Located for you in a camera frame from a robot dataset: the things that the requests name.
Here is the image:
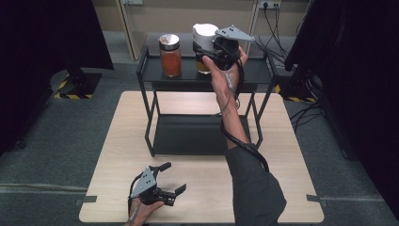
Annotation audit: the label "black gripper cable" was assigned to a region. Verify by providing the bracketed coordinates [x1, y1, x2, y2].
[219, 46, 271, 173]
[127, 172, 147, 218]

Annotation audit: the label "white wall power outlet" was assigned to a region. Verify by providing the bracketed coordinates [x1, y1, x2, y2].
[258, 0, 282, 9]

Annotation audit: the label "thin grey cable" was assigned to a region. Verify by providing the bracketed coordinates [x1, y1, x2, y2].
[223, 71, 237, 115]
[128, 206, 141, 224]

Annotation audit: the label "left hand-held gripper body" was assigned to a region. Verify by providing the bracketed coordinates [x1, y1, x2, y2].
[129, 167, 177, 207]

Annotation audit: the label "black power cable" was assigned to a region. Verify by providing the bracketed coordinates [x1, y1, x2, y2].
[273, 4, 291, 60]
[252, 4, 288, 62]

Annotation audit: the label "white-lid jar of amber liquid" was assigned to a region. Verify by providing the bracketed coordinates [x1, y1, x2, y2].
[192, 23, 220, 75]

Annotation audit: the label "black stand base striped tape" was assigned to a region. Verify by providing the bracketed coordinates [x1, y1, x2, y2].
[53, 67, 104, 101]
[274, 67, 318, 104]

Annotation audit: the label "metal-lid jar of orange spice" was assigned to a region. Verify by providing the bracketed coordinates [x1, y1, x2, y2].
[157, 33, 183, 78]

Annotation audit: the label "grey tape piece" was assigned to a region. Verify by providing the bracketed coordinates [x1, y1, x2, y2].
[306, 194, 328, 207]
[74, 195, 98, 207]

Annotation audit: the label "black two-tier metal rack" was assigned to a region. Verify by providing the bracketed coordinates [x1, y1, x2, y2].
[136, 43, 279, 159]

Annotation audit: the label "black floor cables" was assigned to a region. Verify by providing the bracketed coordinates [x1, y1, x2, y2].
[289, 99, 326, 134]

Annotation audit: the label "black curtain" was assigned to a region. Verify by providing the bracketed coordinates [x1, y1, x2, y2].
[0, 0, 115, 157]
[283, 0, 399, 220]

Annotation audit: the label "person's left hand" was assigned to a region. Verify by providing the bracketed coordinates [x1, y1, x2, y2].
[124, 198, 166, 226]

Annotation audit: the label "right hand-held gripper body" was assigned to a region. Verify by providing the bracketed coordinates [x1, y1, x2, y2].
[213, 24, 255, 71]

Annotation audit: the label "person's right hand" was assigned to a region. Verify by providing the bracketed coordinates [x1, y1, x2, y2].
[201, 46, 248, 106]

